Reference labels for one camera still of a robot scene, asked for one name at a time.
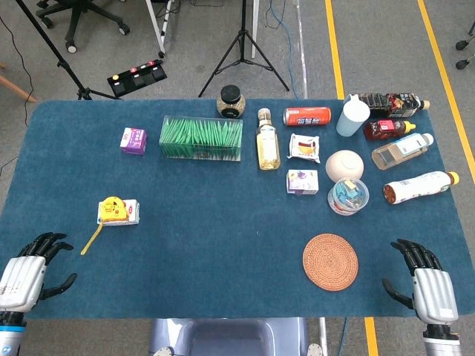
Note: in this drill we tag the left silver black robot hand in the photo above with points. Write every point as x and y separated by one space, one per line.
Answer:
22 282

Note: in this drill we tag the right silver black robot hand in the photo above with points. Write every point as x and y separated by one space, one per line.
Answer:
434 296

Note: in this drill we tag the yellow tape measure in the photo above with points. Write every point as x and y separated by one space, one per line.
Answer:
113 209

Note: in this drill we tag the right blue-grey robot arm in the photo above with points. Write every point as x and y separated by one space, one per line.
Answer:
441 345

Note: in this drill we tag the round woven rattan coaster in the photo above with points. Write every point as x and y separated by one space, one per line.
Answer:
330 262

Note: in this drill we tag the white bottle yellow cap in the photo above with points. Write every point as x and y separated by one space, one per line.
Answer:
417 187

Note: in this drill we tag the white blue milk carton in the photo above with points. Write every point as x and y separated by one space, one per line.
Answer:
133 213

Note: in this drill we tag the clear tub of binder clips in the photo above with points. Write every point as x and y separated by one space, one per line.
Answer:
348 196

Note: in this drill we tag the clear bottle white cap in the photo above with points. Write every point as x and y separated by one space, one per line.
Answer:
402 150

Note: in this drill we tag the beige upturned bowl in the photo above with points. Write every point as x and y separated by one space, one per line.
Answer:
344 165

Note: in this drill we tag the brown honey bottle yellow cap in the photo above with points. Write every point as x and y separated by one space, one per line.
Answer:
386 130

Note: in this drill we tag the purple white flowered carton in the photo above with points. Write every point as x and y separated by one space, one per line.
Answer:
302 181

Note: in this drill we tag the small purple white carton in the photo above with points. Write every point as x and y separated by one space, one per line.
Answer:
133 141

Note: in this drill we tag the wooden furniture leg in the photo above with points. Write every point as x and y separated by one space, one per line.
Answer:
15 89

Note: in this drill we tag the light blue plastic cup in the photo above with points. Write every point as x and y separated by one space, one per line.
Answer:
350 118

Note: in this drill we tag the dark tea bottle black label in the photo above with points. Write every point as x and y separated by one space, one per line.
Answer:
395 104

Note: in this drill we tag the white snack packet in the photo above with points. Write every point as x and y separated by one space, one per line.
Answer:
304 147

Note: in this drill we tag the blue table mat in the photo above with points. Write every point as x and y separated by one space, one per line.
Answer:
222 259

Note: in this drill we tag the blue-grey robot torso base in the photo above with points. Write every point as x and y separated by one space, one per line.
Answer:
230 337

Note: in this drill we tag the orange drink can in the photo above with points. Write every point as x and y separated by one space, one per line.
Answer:
307 116

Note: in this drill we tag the yellow liquid bottle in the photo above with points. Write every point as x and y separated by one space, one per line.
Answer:
268 146

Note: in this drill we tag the clear box of green packets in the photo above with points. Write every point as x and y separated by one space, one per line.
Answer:
200 137

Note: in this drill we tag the black light stand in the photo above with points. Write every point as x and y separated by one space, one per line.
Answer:
55 52

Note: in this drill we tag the black foot pedal board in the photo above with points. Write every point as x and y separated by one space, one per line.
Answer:
137 78

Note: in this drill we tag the black chair caster legs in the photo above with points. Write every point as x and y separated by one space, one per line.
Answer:
462 45

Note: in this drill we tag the glass jar with black lid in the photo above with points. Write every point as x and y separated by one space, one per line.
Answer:
231 100

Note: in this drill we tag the black office chair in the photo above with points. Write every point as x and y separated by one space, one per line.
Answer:
79 11

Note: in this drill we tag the black tripod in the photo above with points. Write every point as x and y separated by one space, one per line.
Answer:
243 37

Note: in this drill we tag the white stand frame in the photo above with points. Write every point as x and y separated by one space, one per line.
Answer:
157 29

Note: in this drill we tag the white post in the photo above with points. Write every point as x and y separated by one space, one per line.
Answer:
255 29

